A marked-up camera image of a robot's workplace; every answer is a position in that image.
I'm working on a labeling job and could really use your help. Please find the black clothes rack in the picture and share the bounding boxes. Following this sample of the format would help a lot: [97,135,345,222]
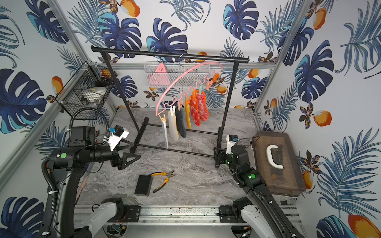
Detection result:
[91,46,250,169]

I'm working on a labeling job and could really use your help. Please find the beige yellow-edged insole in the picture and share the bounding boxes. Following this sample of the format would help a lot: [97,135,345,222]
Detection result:
[168,106,179,141]

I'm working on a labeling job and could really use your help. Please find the dark navy insole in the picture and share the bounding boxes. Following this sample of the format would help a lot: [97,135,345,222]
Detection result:
[175,103,187,138]

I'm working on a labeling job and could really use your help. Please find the black wire basket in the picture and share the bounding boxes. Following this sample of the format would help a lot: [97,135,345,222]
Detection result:
[55,62,114,116]

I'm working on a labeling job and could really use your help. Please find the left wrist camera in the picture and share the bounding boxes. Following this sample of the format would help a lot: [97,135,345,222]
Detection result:
[103,125,130,152]

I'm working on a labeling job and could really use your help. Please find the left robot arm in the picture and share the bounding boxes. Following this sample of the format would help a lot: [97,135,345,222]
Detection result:
[37,107,141,238]

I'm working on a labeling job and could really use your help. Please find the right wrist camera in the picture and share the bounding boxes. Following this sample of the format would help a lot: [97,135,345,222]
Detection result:
[226,135,238,154]

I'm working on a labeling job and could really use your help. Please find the yellow handled pliers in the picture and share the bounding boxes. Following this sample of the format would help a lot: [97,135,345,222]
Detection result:
[150,170,177,193]

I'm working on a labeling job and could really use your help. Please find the light blue insole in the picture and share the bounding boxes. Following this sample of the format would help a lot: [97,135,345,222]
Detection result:
[160,115,168,149]

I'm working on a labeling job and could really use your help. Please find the red patterned insole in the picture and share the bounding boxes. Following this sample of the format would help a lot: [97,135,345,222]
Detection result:
[189,90,209,127]

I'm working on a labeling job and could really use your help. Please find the orange insole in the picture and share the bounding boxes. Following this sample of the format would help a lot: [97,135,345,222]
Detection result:
[185,98,191,130]

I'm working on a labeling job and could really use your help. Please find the white bowl in basket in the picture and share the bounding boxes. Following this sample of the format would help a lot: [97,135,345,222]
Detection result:
[81,87,107,104]

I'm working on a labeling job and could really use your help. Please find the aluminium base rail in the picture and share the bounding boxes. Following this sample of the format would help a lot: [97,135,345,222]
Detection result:
[72,204,302,226]

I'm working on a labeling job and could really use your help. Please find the pink triangle item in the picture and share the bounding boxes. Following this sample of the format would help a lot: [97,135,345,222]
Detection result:
[147,63,170,86]

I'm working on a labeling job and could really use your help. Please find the small black box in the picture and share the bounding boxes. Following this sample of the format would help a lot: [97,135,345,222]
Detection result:
[135,175,153,196]

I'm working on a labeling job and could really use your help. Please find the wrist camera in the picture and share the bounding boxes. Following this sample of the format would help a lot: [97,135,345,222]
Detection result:
[103,125,130,152]
[226,135,238,154]

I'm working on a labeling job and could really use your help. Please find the pink clip hanger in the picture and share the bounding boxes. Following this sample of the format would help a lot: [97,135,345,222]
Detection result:
[147,61,224,116]

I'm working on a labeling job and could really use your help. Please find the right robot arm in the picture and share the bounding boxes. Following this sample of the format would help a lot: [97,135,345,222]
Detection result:
[213,145,303,238]

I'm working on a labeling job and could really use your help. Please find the clear wall shelf basket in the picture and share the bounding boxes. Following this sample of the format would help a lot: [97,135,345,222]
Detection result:
[144,62,211,88]

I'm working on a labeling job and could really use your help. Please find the brown plastic toolbox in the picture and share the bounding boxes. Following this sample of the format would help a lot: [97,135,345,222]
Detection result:
[253,131,306,198]

